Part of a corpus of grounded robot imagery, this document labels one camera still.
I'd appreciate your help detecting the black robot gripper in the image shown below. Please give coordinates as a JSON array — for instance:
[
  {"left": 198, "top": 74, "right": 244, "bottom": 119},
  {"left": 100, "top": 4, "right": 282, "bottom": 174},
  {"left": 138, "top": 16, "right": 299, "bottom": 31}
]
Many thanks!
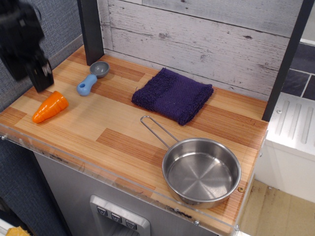
[{"left": 0, "top": 0, "right": 54, "bottom": 92}]

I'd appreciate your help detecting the orange plastic toy carrot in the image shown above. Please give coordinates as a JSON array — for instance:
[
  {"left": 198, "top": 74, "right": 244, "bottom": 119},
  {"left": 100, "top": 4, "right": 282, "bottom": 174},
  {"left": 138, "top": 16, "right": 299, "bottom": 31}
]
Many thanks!
[{"left": 32, "top": 91, "right": 69, "bottom": 123}]

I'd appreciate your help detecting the blue grey toy scoop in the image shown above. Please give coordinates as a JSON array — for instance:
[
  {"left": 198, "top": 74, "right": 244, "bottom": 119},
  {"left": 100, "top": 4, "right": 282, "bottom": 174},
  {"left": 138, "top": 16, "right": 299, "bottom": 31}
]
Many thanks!
[{"left": 76, "top": 61, "right": 110, "bottom": 96}]

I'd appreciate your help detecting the purple folded towel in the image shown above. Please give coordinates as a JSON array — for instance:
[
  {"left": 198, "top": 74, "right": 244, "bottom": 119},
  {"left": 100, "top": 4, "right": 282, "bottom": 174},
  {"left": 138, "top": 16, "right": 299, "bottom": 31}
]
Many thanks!
[{"left": 131, "top": 68, "right": 214, "bottom": 126}]

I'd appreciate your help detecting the yellow object at corner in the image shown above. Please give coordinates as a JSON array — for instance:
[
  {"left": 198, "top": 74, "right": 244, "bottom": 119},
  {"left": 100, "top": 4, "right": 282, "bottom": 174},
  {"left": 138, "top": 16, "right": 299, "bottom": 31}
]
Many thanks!
[{"left": 6, "top": 227, "right": 30, "bottom": 236}]

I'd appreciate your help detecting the grey toy dispenser panel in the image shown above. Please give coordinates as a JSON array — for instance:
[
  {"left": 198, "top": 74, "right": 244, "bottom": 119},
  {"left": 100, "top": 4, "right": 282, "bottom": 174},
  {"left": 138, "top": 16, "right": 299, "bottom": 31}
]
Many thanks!
[{"left": 90, "top": 195, "right": 151, "bottom": 236}]

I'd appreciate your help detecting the stainless steel pan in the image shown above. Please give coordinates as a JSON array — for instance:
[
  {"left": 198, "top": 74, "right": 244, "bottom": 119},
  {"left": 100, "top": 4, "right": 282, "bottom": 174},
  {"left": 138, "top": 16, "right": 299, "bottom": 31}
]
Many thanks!
[{"left": 155, "top": 131, "right": 242, "bottom": 209}]

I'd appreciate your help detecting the clear acrylic edge guard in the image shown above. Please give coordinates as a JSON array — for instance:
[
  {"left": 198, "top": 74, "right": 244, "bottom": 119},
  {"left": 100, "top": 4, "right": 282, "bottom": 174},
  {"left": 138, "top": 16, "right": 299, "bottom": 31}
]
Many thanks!
[{"left": 0, "top": 124, "right": 240, "bottom": 236}]

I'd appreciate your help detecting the white ridged side counter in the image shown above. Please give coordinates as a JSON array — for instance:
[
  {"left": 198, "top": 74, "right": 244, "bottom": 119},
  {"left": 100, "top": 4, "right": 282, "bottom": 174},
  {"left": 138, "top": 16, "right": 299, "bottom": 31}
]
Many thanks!
[{"left": 254, "top": 93, "right": 315, "bottom": 202}]

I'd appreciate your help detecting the dark left upright post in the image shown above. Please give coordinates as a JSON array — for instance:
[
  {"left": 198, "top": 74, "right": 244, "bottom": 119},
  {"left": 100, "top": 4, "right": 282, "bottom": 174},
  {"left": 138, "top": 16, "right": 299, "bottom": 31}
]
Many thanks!
[{"left": 77, "top": 0, "right": 104, "bottom": 65}]

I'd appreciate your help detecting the dark upright post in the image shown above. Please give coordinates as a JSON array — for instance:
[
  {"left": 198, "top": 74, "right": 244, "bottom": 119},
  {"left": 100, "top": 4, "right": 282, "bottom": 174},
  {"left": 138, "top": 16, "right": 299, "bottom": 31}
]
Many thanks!
[
  {"left": 77, "top": 0, "right": 104, "bottom": 65},
  {"left": 262, "top": 0, "right": 315, "bottom": 122}
]

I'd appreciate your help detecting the dark right upright post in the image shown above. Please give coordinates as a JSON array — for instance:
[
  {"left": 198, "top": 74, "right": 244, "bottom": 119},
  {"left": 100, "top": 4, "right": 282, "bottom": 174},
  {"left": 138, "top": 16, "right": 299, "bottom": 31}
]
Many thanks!
[{"left": 262, "top": 0, "right": 315, "bottom": 122}]

